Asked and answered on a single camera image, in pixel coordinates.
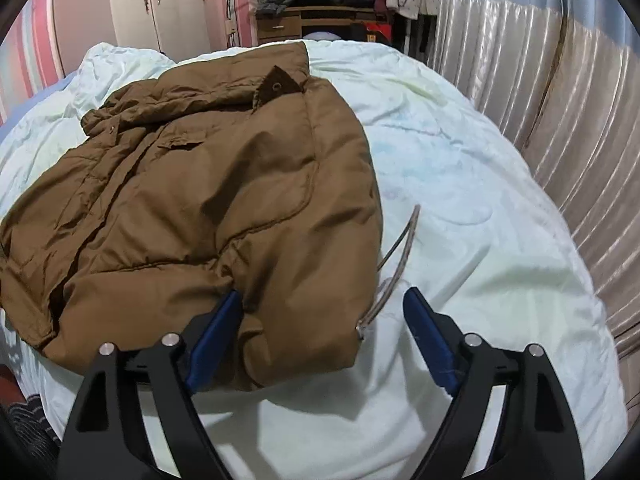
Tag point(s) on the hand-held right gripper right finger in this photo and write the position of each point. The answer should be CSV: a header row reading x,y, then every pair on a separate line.
x,y
432,340

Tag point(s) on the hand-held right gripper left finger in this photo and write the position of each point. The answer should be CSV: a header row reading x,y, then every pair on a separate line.
x,y
215,340

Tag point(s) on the brown padded jacket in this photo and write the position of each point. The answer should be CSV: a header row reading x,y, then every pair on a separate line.
x,y
200,185

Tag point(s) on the white quilt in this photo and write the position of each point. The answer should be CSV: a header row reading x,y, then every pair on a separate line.
x,y
475,235

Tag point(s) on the dark striped cloth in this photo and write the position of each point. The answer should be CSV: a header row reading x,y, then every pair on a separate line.
x,y
25,420

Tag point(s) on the beige satin curtain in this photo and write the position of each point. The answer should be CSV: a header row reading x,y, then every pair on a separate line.
x,y
550,110

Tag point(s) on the blue bed sheet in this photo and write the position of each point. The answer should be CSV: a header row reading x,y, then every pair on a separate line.
x,y
45,97

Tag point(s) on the wooden desk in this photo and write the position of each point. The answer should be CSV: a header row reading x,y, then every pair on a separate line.
x,y
277,25

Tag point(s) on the white round stool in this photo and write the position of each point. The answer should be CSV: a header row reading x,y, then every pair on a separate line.
x,y
322,35

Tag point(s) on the white wardrobe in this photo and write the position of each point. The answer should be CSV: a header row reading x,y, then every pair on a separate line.
x,y
170,15

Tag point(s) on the pink door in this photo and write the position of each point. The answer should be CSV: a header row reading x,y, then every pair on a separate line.
x,y
82,10

